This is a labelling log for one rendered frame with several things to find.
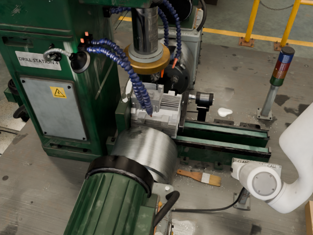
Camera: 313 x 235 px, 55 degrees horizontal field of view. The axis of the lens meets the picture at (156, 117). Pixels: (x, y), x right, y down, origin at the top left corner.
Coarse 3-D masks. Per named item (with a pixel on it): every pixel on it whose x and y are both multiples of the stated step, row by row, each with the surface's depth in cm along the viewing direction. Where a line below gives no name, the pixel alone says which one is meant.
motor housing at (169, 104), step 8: (168, 96) 130; (176, 96) 130; (160, 104) 127; (168, 104) 127; (176, 104) 126; (136, 112) 128; (160, 112) 127; (168, 112) 126; (176, 112) 126; (136, 120) 128; (152, 120) 126; (160, 120) 125; (176, 120) 126; (160, 128) 128; (168, 128) 127; (176, 128) 128
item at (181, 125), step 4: (188, 92) 142; (188, 96) 140; (184, 100) 138; (188, 100) 138; (184, 104) 135; (184, 108) 133; (184, 112) 131; (184, 116) 129; (180, 120) 127; (184, 120) 127; (180, 124) 125; (180, 128) 125
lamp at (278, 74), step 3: (276, 69) 140; (273, 72) 143; (276, 72) 141; (279, 72) 139; (282, 72) 139; (285, 72) 139; (273, 75) 143; (276, 75) 141; (279, 75) 140; (282, 75) 140; (285, 75) 141; (279, 78) 142; (282, 78) 142
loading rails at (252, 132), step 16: (192, 128) 142; (208, 128) 142; (224, 128) 142; (240, 128) 141; (256, 128) 140; (176, 144) 137; (192, 144) 135; (208, 144) 134; (224, 144) 135; (240, 144) 144; (256, 144) 142; (208, 160) 142; (224, 160) 139; (256, 160) 135
